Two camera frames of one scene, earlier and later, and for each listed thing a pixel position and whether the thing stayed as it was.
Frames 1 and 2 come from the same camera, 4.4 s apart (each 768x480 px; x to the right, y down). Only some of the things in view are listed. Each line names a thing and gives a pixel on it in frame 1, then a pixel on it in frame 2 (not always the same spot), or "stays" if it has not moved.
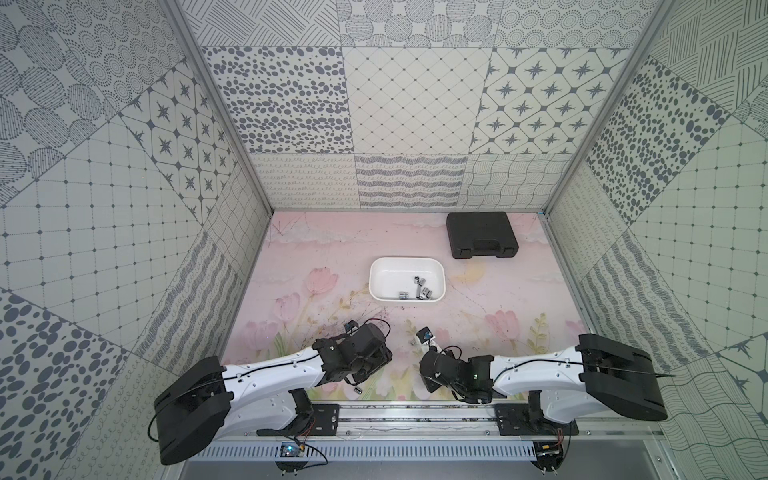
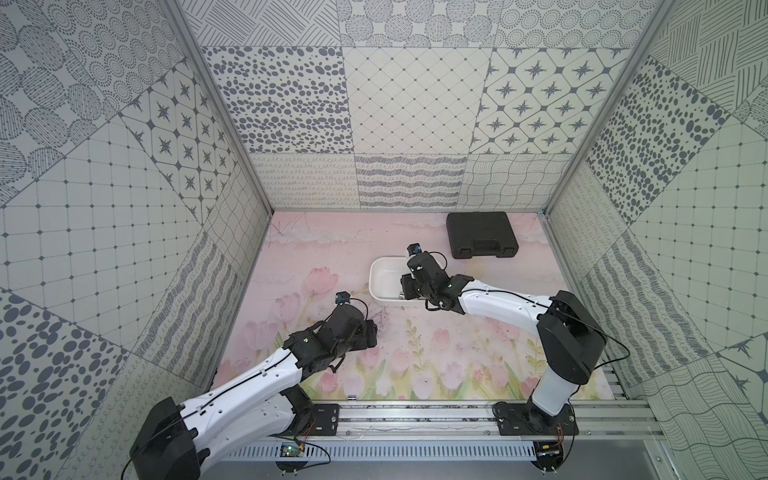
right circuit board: x=548 y=452 stays
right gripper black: x=429 y=385 → x=406 y=286
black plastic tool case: x=481 y=233 stays
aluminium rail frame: x=427 y=422 stays
